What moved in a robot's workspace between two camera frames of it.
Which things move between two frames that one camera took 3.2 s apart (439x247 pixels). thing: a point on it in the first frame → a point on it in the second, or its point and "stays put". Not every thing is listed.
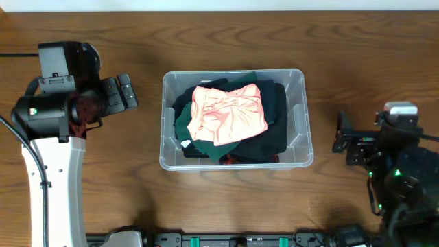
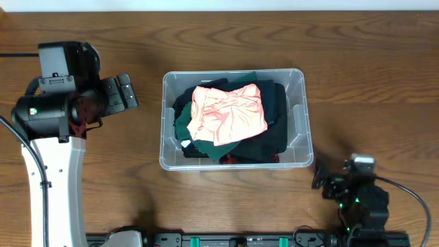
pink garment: x=221 y=117 stays put
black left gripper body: x=112 y=97 stays put
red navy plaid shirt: x=228 y=159 stays put
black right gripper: x=368 y=143 → x=322 y=174
